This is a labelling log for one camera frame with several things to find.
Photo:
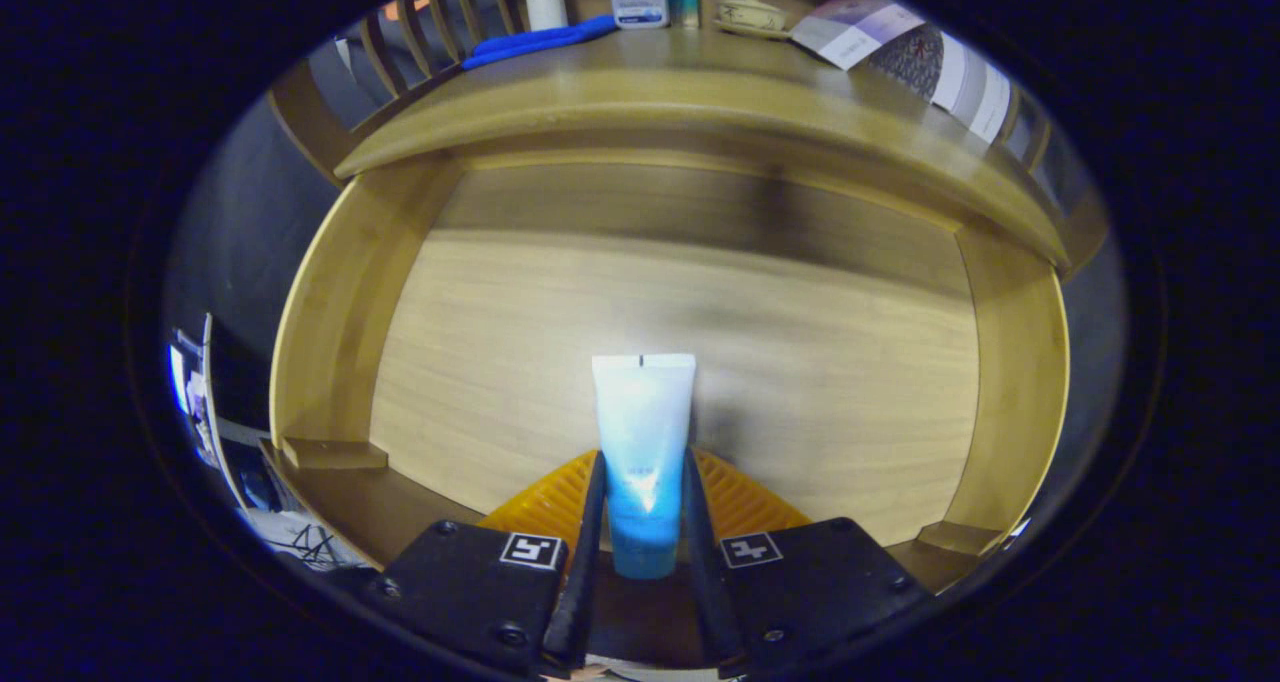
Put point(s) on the plain white book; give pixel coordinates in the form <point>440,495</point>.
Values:
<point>950,77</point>

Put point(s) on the ceramic lidded teacup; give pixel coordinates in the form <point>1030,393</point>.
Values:
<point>750,14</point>

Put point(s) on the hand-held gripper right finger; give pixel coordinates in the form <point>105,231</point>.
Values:
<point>705,592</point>

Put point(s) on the blue white tube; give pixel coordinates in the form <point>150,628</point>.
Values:
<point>640,442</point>

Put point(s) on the blue folded cloth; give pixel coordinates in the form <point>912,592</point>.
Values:
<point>540,42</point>

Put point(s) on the brown wooden drawer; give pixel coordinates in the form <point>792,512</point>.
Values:
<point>800,362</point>

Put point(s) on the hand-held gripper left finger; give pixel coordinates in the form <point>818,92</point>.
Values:
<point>590,582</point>

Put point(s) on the wooden countertop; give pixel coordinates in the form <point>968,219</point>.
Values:
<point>700,72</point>

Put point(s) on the purple white leaning book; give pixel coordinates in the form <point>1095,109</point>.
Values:
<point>850,30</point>

